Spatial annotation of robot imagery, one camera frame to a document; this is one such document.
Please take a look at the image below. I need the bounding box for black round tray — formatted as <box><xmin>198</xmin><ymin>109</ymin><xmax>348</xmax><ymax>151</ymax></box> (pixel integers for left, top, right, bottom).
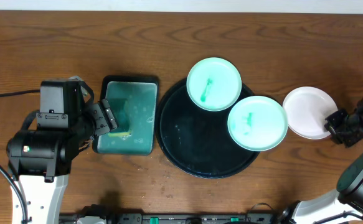
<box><xmin>154</xmin><ymin>79</ymin><xmax>259</xmax><ymax>179</ymax></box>

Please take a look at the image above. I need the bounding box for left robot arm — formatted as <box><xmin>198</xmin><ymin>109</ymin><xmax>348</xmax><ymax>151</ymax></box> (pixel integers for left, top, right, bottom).
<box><xmin>7</xmin><ymin>98</ymin><xmax>117</xmax><ymax>223</ymax></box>

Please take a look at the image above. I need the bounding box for green yellow sponge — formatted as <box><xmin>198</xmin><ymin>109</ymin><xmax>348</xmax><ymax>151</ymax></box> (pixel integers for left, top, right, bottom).
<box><xmin>108</xmin><ymin>98</ymin><xmax>133</xmax><ymax>138</ymax></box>

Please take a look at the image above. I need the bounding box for white plate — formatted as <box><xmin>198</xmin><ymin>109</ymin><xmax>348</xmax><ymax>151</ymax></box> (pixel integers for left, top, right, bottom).
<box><xmin>283</xmin><ymin>86</ymin><xmax>337</xmax><ymax>140</ymax></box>

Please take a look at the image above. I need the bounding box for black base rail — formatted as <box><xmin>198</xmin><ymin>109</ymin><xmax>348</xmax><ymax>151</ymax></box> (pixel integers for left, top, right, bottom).
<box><xmin>59</xmin><ymin>205</ymin><xmax>276</xmax><ymax>224</ymax></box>

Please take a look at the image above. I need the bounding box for mint plate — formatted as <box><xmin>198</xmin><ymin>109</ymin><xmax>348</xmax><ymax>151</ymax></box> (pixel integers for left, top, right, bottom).
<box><xmin>186</xmin><ymin>57</ymin><xmax>242</xmax><ymax>111</ymax></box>
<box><xmin>227</xmin><ymin>96</ymin><xmax>288</xmax><ymax>152</ymax></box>

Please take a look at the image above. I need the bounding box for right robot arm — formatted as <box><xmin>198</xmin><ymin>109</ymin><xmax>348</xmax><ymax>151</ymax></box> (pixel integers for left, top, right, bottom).
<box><xmin>277</xmin><ymin>86</ymin><xmax>363</xmax><ymax>223</ymax></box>

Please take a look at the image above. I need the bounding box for black rectangular water tray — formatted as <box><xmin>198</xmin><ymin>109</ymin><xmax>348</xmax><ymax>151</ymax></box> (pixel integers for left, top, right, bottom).
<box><xmin>92</xmin><ymin>75</ymin><xmax>159</xmax><ymax>156</ymax></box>

